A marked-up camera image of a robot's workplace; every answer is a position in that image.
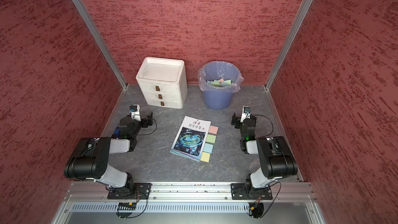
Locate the pink sticky note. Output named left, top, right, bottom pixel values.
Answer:
left=208, top=125, right=219, bottom=135

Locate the magazine book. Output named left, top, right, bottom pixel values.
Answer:
left=170, top=116, right=211, bottom=161

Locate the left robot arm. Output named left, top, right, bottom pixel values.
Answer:
left=64, top=112, right=154, bottom=198

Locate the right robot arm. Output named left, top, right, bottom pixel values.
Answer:
left=231, top=113, right=298, bottom=195

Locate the green sticky note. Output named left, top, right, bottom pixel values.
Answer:
left=206, top=134, right=216, bottom=144

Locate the blue sticky note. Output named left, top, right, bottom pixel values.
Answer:
left=203, top=143, right=214, bottom=153

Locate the discarded sticky notes pile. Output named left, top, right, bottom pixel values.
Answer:
left=206, top=79, right=232, bottom=87

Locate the yellow sticky note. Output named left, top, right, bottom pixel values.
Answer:
left=200, top=152, right=210, bottom=162

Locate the white three-drawer box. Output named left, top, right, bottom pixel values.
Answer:
left=136, top=57, right=188, bottom=109

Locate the blue trash bin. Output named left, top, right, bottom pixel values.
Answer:
left=203, top=61, right=239, bottom=111

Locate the clear bin liner bag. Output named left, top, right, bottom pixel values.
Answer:
left=198, top=61, right=244, bottom=93

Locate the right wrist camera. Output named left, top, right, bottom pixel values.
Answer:
left=240, top=106, right=251, bottom=122

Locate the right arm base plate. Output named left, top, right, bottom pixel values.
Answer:
left=230, top=183, right=273, bottom=200

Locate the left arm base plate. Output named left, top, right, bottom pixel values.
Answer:
left=107, top=183, right=152, bottom=200

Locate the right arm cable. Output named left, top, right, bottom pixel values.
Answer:
left=247, top=181, right=282, bottom=219

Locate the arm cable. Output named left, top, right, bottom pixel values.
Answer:
left=114, top=189, right=149, bottom=220
left=247, top=181, right=282, bottom=219

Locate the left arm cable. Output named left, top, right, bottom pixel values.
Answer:
left=114, top=189, right=149, bottom=220

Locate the aluminium front rail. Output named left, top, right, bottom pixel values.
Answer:
left=63, top=181, right=318, bottom=203

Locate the left corner aluminium post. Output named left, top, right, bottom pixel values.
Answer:
left=72, top=0, right=128, bottom=90

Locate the corner aluminium post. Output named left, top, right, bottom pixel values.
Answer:
left=265, top=0, right=313, bottom=91
left=72, top=0, right=128, bottom=90

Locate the right corner aluminium post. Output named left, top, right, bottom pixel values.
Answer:
left=265, top=0, right=313, bottom=91

